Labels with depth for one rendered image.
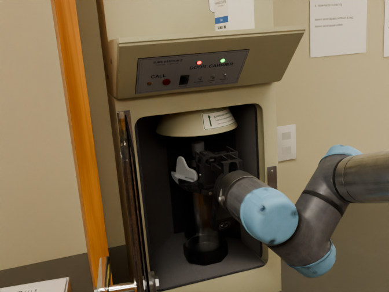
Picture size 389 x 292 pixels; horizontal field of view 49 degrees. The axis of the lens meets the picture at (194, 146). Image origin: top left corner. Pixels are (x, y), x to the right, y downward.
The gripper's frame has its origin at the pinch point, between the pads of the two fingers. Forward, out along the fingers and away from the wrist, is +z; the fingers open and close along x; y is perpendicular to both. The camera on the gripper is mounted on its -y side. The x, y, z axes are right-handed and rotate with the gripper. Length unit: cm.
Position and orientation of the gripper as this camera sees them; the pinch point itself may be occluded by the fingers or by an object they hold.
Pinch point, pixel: (199, 171)
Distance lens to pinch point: 94.5
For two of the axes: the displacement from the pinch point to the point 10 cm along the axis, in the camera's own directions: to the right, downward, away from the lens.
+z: -3.1, -2.0, 9.3
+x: -9.5, 1.4, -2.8
